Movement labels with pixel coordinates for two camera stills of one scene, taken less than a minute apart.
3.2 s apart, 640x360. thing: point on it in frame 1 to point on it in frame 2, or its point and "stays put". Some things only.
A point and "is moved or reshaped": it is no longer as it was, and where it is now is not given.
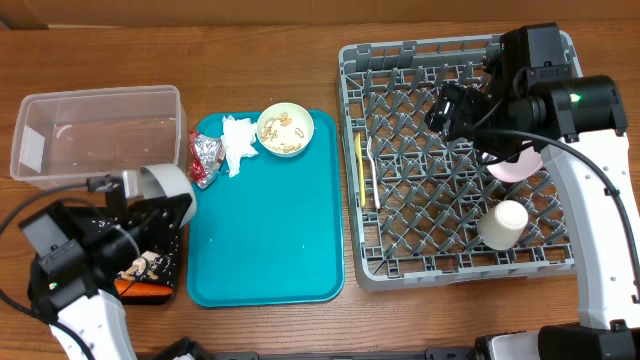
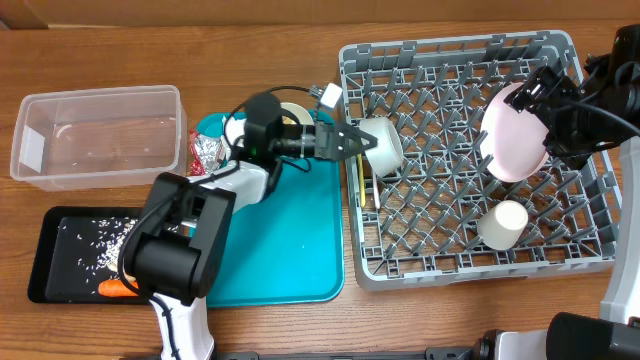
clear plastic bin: (62, 139) stays put
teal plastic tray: (273, 232) stays put
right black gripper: (463, 100) to (576, 149)
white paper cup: (501, 227) stays put
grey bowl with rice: (175, 182) is moved or reshaped
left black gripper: (148, 216) to (335, 149)
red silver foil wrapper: (207, 155) stays put
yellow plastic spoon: (357, 142) stays put
